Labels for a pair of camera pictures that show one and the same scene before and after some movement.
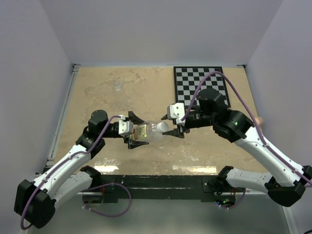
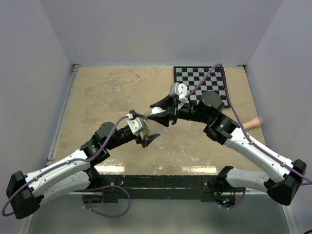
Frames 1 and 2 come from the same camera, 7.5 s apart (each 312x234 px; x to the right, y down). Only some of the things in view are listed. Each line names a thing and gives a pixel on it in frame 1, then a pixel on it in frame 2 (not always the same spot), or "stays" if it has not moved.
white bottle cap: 162,127 to 156,109
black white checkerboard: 186,78 stays
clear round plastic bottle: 117,85 stays
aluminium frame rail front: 149,192 stays
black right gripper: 177,132 to 165,117
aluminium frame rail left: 63,114 stays
